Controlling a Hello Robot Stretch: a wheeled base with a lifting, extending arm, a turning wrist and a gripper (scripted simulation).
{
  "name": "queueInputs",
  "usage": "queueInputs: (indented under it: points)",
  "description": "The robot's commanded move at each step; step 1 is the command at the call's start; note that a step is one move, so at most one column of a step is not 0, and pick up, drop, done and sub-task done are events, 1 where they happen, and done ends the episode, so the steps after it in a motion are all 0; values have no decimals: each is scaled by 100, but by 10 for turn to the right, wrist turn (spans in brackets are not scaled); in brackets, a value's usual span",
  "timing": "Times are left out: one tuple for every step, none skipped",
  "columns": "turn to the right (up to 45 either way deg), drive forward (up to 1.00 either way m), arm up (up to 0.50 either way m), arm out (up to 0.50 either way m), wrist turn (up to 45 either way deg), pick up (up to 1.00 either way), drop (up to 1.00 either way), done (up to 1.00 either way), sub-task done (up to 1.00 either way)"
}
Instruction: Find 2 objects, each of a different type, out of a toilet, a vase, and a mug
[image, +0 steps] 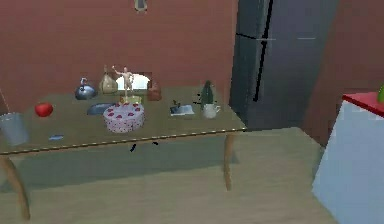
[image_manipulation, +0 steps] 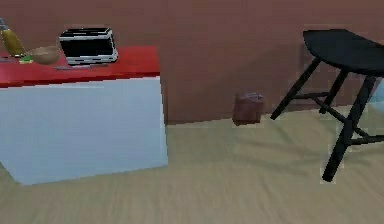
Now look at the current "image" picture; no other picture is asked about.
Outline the white mug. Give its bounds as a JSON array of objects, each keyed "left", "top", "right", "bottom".
[{"left": 202, "top": 103, "right": 222, "bottom": 120}]

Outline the tan vase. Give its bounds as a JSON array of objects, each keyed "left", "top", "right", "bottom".
[{"left": 98, "top": 64, "right": 119, "bottom": 95}]

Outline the green bottle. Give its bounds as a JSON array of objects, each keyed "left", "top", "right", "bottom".
[{"left": 199, "top": 79, "right": 215, "bottom": 110}]

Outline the pink cake with red dots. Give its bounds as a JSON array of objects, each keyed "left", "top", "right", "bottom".
[{"left": 102, "top": 102, "right": 146, "bottom": 134}]

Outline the gold human statue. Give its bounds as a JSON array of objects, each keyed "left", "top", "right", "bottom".
[{"left": 112, "top": 65, "right": 143, "bottom": 105}]

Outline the dark blue plate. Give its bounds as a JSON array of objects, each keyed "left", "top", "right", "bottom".
[{"left": 86, "top": 102, "right": 116, "bottom": 117}]

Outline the dark grey fridge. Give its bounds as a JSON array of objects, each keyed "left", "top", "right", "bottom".
[{"left": 228, "top": 0, "right": 341, "bottom": 132}]

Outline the silver kettle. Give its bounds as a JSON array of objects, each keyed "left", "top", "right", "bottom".
[{"left": 74, "top": 77, "right": 99, "bottom": 101}]

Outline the wooden table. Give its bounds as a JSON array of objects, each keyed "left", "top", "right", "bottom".
[{"left": 0, "top": 86, "right": 248, "bottom": 222}]

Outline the red apple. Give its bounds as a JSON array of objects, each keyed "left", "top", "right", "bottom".
[{"left": 34, "top": 102, "right": 54, "bottom": 118}]

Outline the white cabinet with red top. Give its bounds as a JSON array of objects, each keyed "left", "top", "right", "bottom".
[{"left": 311, "top": 91, "right": 384, "bottom": 224}]

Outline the grey metal bucket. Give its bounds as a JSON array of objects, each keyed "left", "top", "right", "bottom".
[{"left": 0, "top": 112, "right": 30, "bottom": 147}]

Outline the black fridge handle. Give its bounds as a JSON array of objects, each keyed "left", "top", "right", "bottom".
[{"left": 252, "top": 0, "right": 275, "bottom": 103}]

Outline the framed wall picture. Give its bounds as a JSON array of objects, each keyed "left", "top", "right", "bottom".
[{"left": 134, "top": 0, "right": 149, "bottom": 13}]

